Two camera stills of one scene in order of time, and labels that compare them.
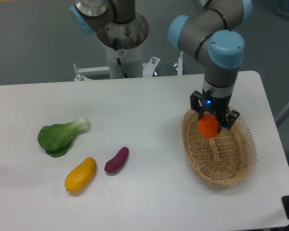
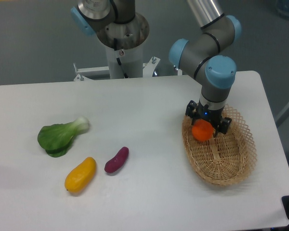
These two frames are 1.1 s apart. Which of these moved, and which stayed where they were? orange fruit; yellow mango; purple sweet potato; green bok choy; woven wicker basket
Moved: orange fruit
Stayed: woven wicker basket; purple sweet potato; yellow mango; green bok choy
